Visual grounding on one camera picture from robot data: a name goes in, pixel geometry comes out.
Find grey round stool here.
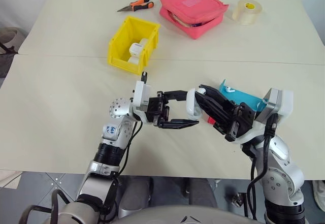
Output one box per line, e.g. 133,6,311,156
0,26,29,55

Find clear tape roll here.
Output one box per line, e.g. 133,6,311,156
232,0,262,26

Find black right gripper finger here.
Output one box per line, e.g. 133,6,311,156
199,84,236,110
194,91,233,136

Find orange black handled pliers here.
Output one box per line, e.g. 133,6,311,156
116,0,154,13

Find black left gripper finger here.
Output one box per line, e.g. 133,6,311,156
162,90,190,102
157,118,200,130

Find teal open tray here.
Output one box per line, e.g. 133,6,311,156
218,78,268,113

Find pink fabric zip pouch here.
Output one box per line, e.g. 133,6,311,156
158,0,230,40

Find white shoe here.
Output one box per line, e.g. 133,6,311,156
311,180,325,206

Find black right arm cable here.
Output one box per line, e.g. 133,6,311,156
246,112,280,220

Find grey robot torso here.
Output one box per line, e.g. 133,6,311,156
111,204,268,224

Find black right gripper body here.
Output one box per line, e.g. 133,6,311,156
224,102,256,142

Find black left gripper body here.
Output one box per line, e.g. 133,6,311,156
146,91,171,129

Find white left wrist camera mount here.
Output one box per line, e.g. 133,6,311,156
128,80,153,123

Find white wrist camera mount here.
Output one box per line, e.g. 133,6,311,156
234,87,295,144
128,80,153,123

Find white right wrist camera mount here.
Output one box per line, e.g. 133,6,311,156
234,87,295,144

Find white earbud case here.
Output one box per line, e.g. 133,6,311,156
128,43,143,56
185,87,207,121
127,55,141,66

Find yellow plastic bin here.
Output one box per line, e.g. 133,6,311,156
106,15,161,76

